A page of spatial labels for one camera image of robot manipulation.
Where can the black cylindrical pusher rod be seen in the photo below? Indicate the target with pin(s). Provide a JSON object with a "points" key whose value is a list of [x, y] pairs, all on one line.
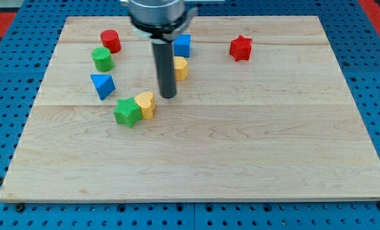
{"points": [[164, 65]]}

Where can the blue triangle block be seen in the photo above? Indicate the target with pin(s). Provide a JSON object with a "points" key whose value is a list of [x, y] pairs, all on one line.
{"points": [[103, 84]]}

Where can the blue cube block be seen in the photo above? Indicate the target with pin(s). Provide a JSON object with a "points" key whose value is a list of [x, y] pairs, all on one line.
{"points": [[182, 46]]}

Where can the yellow pentagon block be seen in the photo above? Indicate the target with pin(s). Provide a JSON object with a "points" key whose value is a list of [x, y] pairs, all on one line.
{"points": [[181, 68]]}

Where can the yellow heart block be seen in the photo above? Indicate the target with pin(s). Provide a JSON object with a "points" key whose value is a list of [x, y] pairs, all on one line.
{"points": [[146, 103]]}

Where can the red cylinder block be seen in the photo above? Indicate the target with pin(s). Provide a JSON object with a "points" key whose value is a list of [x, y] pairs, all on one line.
{"points": [[110, 39]]}

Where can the green cylinder block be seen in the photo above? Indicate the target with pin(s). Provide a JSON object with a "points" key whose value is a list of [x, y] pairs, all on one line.
{"points": [[102, 59]]}

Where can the green star block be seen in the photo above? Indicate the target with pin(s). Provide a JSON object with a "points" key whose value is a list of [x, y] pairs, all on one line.
{"points": [[127, 112]]}

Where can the red star block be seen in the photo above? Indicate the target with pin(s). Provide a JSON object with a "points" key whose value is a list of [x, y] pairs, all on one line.
{"points": [[240, 48]]}

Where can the wooden board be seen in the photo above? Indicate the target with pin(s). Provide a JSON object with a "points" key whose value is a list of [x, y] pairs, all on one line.
{"points": [[281, 127]]}

